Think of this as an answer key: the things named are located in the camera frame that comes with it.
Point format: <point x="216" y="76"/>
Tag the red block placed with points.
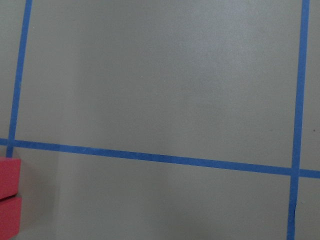
<point x="10" y="217"/>
<point x="9" y="176"/>

